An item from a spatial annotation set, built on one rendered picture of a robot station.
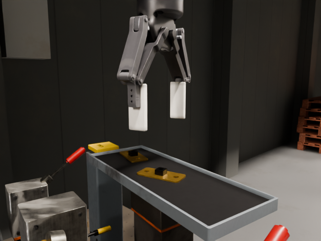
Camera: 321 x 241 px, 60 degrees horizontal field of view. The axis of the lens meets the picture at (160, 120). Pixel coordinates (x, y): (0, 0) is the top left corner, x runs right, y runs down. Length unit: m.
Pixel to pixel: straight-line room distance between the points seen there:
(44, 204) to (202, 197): 0.28
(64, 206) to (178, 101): 0.28
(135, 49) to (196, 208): 0.23
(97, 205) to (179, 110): 0.34
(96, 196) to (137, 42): 0.44
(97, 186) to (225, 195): 0.37
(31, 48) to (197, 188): 1.78
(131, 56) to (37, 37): 1.74
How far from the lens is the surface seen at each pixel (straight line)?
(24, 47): 2.08
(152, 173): 0.51
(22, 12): 2.11
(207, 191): 0.45
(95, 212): 0.76
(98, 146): 0.72
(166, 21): 0.48
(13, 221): 0.80
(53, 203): 0.55
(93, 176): 0.72
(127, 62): 0.40
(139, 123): 0.42
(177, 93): 0.53
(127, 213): 1.37
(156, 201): 0.41
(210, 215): 0.38
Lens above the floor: 1.34
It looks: 9 degrees down
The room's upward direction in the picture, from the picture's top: straight up
